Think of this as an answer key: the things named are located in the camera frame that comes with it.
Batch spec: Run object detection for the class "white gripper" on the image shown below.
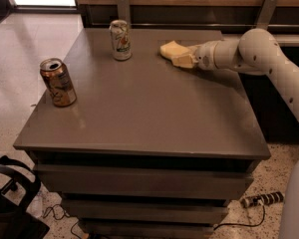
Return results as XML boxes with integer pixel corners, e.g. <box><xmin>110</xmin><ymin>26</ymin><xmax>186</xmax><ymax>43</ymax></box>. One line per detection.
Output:
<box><xmin>171</xmin><ymin>41</ymin><xmax>218</xmax><ymax>71</ymax></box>

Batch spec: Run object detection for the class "yellow sponge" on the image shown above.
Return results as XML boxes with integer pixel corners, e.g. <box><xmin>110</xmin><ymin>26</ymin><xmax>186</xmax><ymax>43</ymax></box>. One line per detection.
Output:
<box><xmin>159</xmin><ymin>41</ymin><xmax>189</xmax><ymax>60</ymax></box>

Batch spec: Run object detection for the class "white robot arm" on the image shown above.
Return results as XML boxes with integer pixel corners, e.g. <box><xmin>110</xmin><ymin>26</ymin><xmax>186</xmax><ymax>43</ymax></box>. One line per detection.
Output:
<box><xmin>160</xmin><ymin>28</ymin><xmax>299</xmax><ymax>239</ymax></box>

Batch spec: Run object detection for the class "white 7up can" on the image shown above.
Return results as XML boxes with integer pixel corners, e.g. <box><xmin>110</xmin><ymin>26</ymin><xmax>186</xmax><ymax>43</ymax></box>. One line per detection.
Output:
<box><xmin>110</xmin><ymin>20</ymin><xmax>132</xmax><ymax>61</ymax></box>

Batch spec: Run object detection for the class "orange soda can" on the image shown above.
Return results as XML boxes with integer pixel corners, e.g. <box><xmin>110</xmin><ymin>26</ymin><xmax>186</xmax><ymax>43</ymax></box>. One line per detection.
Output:
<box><xmin>40</xmin><ymin>58</ymin><xmax>77</xmax><ymax>107</ymax></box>

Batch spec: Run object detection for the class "grey drawer cabinet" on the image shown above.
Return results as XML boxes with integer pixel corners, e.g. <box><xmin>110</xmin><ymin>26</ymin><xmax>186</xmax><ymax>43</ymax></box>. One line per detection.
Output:
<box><xmin>15</xmin><ymin>29</ymin><xmax>270</xmax><ymax>239</ymax></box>

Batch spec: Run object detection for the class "white power strip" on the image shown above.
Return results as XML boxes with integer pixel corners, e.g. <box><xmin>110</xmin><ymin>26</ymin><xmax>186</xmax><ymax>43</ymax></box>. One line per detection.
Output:
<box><xmin>240</xmin><ymin>191</ymin><xmax>285</xmax><ymax>208</ymax></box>

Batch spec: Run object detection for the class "black office chair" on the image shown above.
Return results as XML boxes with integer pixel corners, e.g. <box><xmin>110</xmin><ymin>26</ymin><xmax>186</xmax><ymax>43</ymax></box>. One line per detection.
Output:
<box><xmin>0</xmin><ymin>153</ymin><xmax>50</xmax><ymax>239</ymax></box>

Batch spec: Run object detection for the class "left metal bracket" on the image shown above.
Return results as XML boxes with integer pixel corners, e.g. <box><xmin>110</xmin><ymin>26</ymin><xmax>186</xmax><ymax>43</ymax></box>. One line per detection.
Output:
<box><xmin>116</xmin><ymin>0</ymin><xmax>131</xmax><ymax>25</ymax></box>

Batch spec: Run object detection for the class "metal bracket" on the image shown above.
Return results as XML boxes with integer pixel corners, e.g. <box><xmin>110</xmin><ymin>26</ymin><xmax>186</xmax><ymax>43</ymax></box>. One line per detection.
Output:
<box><xmin>116</xmin><ymin>0</ymin><xmax>131</xmax><ymax>25</ymax></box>
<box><xmin>255</xmin><ymin>0</ymin><xmax>278</xmax><ymax>30</ymax></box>

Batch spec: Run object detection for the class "right metal bracket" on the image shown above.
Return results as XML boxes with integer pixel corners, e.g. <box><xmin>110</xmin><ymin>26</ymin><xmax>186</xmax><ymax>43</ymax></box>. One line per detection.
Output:
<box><xmin>255</xmin><ymin>0</ymin><xmax>278</xmax><ymax>30</ymax></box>

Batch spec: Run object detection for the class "black power cable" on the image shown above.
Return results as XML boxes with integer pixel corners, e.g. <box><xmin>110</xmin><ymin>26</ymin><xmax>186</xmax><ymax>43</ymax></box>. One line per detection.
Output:
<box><xmin>212</xmin><ymin>204</ymin><xmax>267</xmax><ymax>231</ymax></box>

